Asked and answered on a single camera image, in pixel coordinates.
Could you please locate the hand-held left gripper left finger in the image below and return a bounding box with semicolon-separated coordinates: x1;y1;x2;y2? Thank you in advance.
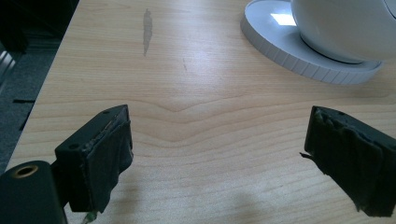
54;104;134;215

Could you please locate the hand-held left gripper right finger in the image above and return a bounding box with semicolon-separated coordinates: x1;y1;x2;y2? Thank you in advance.
299;105;396;218

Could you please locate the white bowl with silver rim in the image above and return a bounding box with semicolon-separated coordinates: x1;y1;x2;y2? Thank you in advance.
290;0;396;65

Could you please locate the white key holder stand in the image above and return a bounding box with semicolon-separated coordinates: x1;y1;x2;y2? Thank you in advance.
239;0;384;86

